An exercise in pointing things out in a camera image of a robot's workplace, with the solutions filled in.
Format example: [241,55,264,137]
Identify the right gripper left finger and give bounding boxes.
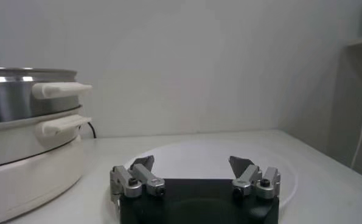
[109,155,167,211]

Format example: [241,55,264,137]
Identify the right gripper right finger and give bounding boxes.
[228,155,282,200]

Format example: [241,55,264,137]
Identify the stainless steel steamer basket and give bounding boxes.
[0,67,93,125]

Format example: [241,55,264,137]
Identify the white round plate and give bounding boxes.
[124,140,299,208]

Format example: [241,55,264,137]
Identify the cream electric cooker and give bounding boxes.
[0,105,93,224]

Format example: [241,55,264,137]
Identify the black cooker power cord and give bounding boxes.
[87,121,98,139]

